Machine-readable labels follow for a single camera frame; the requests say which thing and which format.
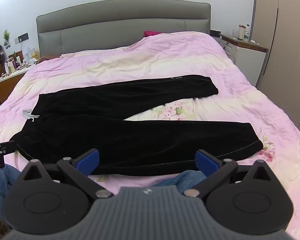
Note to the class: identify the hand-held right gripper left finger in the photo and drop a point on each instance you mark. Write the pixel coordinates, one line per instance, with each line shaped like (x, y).
(87, 161)

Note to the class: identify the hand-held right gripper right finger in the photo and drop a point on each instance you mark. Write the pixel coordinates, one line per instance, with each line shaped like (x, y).
(207, 162)

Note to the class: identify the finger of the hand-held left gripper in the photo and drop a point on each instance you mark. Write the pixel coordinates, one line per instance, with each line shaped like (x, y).
(4, 147)

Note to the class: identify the black pants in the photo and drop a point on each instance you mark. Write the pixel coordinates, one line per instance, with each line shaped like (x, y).
(129, 140)

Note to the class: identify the person's left jeans leg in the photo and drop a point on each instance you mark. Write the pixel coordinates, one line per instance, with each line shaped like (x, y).
(2, 187)

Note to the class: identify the wooden dresser with white top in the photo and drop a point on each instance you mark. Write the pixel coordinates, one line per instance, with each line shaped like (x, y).
(9, 83)

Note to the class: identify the group of cosmetic bottles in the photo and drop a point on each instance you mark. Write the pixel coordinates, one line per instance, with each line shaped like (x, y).
(13, 63)

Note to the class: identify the white table lamp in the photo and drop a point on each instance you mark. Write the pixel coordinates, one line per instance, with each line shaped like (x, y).
(29, 55)

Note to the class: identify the brown pillow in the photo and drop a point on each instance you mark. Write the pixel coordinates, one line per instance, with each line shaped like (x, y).
(48, 58)

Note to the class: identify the small green potted plant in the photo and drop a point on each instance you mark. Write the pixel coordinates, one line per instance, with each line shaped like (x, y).
(6, 38)

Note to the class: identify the pink floral blanket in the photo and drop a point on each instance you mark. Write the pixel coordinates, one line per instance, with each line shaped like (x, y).
(150, 62)

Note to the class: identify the white nightstand with wooden top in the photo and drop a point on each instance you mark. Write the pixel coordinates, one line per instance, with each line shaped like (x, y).
(247, 53)

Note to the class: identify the clear drinking glass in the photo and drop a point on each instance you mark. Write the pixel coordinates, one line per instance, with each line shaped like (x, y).
(235, 34)

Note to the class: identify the green label plastic bottle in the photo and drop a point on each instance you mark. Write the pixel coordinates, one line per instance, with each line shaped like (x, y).
(246, 33)

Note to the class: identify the white jar with red lid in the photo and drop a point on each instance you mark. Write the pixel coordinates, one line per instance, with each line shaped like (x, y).
(241, 32)

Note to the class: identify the grey padded bed headboard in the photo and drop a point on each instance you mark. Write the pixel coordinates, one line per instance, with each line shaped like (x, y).
(119, 25)

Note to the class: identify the magenta pillow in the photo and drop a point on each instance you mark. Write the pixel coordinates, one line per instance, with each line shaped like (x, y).
(152, 33)

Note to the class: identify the beige wardrobe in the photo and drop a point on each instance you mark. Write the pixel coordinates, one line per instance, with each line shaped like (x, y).
(287, 42)

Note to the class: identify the dark wall socket panel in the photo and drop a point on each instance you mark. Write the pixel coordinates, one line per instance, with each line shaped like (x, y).
(23, 37)

